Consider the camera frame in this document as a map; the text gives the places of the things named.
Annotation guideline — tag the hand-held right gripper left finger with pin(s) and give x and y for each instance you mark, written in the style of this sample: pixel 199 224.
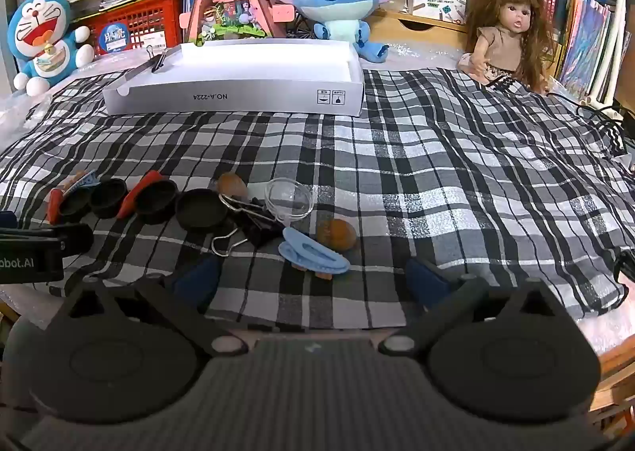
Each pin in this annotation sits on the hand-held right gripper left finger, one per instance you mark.
pixel 196 280

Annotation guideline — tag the blue white cat plush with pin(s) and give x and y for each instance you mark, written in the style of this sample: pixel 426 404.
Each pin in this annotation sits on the blue white cat plush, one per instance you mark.
pixel 42 34

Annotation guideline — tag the brown walnut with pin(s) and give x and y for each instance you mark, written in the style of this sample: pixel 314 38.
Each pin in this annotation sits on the brown walnut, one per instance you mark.
pixel 233 185
pixel 338 234

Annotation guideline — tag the white lamp stand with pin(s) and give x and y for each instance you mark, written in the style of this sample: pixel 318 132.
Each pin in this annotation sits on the white lamp stand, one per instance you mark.
pixel 615 24

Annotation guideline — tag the row of thin picture books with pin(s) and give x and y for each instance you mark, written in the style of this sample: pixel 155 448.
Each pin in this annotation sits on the row of thin picture books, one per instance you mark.
pixel 588 44

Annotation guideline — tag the red plastic piece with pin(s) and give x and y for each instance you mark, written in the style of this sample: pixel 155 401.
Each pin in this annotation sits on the red plastic piece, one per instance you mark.
pixel 52 205
pixel 133 195

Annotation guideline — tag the red plastic crate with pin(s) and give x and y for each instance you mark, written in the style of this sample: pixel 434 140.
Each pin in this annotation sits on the red plastic crate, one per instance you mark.
pixel 144 19

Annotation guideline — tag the white cardboard box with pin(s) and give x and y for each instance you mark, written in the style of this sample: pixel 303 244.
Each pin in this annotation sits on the white cardboard box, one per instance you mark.
pixel 223 96

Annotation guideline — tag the small colourful plastic piece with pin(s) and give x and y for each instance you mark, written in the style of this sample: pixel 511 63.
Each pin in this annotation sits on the small colourful plastic piece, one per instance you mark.
pixel 79 180

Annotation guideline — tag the clear plastic bag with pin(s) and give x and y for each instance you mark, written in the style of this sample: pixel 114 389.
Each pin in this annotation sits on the clear plastic bag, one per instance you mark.
pixel 20 111

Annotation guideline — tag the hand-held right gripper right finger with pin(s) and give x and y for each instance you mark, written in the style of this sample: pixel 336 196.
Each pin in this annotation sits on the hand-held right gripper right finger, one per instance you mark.
pixel 426 280

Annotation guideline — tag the light blue plastic clip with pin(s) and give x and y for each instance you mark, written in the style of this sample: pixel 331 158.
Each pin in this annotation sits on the light blue plastic clip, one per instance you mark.
pixel 312 255

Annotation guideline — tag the black white plaid cloth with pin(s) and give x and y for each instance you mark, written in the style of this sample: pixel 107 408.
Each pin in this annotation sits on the black white plaid cloth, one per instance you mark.
pixel 446 158

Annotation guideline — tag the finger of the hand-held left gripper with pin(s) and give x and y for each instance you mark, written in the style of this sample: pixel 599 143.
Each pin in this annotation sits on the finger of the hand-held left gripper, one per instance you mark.
pixel 59 235

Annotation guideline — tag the small orange piece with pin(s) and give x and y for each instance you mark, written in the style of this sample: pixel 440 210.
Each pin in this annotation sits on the small orange piece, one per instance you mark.
pixel 321 276

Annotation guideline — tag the wooden drawer box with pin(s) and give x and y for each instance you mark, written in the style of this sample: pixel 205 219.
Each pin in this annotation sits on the wooden drawer box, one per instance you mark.
pixel 397 29

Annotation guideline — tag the long-haired baby doll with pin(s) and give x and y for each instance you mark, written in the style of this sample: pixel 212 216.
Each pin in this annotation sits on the long-haired baby doll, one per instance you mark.
pixel 501 39

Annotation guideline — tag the black binder clip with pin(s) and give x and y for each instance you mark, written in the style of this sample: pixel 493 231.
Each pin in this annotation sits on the black binder clip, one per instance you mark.
pixel 245 209
pixel 159 61
pixel 258 234

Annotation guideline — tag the black round cap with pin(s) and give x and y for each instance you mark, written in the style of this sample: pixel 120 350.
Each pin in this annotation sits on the black round cap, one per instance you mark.
pixel 75 204
pixel 155 202
pixel 201 215
pixel 108 198

